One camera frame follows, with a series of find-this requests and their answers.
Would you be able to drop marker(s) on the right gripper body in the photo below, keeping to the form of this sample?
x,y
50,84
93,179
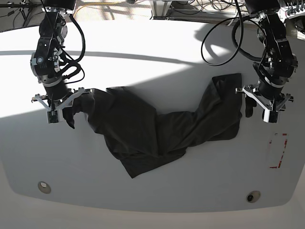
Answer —
x,y
59,96

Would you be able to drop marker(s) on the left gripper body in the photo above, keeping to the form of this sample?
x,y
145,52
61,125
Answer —
x,y
268,96

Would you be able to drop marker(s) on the dark grey T-shirt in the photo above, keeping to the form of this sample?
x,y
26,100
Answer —
x,y
143,140

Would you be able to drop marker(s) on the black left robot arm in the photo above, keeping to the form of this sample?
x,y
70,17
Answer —
x,y
276,65

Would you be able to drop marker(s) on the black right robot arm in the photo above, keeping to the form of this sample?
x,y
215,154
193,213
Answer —
x,y
53,66

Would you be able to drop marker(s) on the red tape rectangle marking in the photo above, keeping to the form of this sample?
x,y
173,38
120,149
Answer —
x,y
276,150

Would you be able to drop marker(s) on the left table grommet hole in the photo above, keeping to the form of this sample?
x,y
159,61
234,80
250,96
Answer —
x,y
44,187

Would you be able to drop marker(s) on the table grommet hole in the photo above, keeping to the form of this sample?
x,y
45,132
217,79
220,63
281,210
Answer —
x,y
44,187
253,196

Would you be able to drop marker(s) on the right table grommet hole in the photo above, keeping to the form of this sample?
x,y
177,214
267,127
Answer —
x,y
253,196

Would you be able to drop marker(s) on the black tripod stand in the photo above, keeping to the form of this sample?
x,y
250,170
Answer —
x,y
19,12

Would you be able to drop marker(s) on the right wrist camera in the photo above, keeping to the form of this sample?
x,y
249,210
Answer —
x,y
54,116

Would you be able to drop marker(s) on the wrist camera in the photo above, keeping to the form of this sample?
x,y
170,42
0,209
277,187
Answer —
x,y
270,116
54,116

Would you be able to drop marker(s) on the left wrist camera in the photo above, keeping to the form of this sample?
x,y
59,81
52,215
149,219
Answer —
x,y
270,116

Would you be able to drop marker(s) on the aluminium rail with cables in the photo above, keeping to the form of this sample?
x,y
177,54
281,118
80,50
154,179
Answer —
x,y
200,21

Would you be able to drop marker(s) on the aluminium frame post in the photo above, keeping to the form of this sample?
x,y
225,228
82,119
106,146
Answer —
x,y
160,8

